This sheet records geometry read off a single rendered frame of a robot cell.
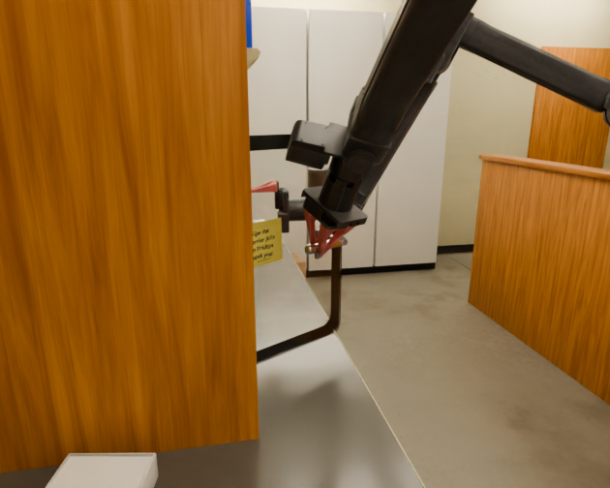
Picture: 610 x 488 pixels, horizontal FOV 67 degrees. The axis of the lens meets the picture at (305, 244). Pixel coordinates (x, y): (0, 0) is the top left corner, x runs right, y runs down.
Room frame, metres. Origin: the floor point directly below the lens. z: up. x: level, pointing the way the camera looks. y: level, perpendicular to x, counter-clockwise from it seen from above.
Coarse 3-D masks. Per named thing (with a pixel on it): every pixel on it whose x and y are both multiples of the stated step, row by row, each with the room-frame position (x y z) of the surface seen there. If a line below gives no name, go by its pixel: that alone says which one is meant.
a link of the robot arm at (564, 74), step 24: (480, 24) 0.99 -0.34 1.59; (456, 48) 1.06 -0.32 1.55; (480, 48) 0.99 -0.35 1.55; (504, 48) 0.97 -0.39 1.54; (528, 48) 0.96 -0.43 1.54; (528, 72) 0.96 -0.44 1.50; (552, 72) 0.95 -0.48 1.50; (576, 72) 0.93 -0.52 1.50; (576, 96) 0.93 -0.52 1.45; (600, 96) 0.91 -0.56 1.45
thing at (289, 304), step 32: (256, 160) 0.74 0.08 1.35; (256, 192) 0.74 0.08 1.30; (288, 192) 0.78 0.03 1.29; (288, 224) 0.78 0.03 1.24; (288, 256) 0.78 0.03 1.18; (320, 256) 0.83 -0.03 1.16; (256, 288) 0.74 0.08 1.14; (288, 288) 0.78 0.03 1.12; (320, 288) 0.83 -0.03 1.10; (256, 320) 0.74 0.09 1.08; (288, 320) 0.78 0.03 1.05; (320, 320) 0.83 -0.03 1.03
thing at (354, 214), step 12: (324, 180) 0.73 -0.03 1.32; (336, 180) 0.71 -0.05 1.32; (312, 192) 0.76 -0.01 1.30; (324, 192) 0.72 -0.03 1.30; (336, 192) 0.71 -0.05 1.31; (348, 192) 0.71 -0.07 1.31; (324, 204) 0.72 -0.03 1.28; (336, 204) 0.72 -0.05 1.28; (348, 204) 0.72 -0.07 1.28; (336, 216) 0.71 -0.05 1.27; (348, 216) 0.72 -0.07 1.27; (360, 216) 0.73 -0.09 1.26
